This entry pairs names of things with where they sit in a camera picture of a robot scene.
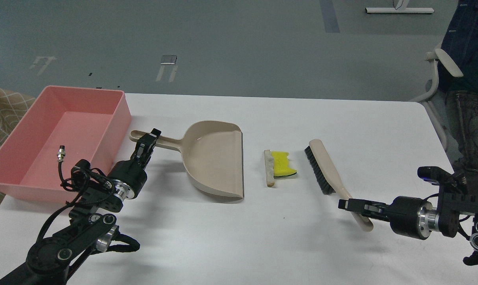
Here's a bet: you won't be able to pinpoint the beige hand brush black bristles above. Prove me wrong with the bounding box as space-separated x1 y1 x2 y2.
304 139 374 232

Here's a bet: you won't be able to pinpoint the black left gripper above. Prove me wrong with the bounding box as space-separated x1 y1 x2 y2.
107 128 161 200

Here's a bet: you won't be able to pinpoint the yellow sponge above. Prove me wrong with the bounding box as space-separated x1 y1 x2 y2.
270 151 297 177

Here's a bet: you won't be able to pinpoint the white desk foot bar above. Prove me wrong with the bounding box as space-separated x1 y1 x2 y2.
364 8 434 14

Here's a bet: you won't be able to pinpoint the person in teal sweater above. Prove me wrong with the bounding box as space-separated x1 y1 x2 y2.
441 0 478 169

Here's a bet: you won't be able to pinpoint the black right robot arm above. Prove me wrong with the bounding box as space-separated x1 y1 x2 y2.
338 166 478 266

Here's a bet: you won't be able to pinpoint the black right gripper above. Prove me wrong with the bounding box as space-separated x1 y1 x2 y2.
338 196 435 240

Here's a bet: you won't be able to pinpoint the grey floor plate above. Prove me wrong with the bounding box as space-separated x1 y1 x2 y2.
160 55 178 65

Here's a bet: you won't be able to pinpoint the pink plastic bin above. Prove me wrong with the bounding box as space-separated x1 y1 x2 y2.
0 86 132 203

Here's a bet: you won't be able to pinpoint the white office chair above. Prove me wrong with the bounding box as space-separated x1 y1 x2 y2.
412 44 478 150

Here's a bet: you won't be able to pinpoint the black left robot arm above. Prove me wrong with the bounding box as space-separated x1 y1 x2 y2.
0 129 161 285

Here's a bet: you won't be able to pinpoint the beige plastic dustpan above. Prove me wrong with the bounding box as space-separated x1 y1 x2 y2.
129 121 245 198

